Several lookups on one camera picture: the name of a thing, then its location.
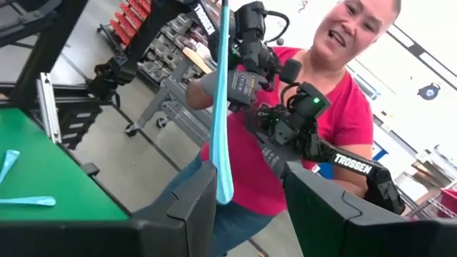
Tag black table frame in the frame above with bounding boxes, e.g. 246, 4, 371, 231
0, 0, 104, 151

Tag person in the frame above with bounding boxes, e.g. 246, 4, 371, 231
171, 0, 403, 257

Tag green table mat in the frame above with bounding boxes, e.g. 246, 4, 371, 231
0, 107, 130, 222

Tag blue-handled knife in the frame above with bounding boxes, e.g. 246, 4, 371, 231
0, 195, 57, 208

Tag silver aluminium extrusion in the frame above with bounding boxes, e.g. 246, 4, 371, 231
35, 72, 64, 144

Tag blue-handled spoon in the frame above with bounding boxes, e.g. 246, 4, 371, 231
0, 148, 21, 186

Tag person's left hand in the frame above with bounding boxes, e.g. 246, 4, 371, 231
255, 131, 304, 179

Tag red bin shelf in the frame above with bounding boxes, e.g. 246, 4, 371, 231
109, 0, 153, 47

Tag grey parts bins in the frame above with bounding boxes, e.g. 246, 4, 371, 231
137, 14, 222, 83

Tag person's right hand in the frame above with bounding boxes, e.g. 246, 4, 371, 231
199, 69, 268, 111

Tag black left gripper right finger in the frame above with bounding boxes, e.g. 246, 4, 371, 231
283, 161, 457, 257

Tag red bin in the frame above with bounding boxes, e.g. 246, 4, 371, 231
437, 187, 457, 218

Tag blue-handled fork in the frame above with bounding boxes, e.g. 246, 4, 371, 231
209, 0, 236, 206

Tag person's hand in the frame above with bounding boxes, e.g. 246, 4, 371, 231
199, 69, 268, 111
255, 131, 304, 179

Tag grey wheeled cart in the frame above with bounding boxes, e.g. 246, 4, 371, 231
124, 76, 215, 147

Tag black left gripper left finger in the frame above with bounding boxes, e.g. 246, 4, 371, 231
0, 160, 218, 257

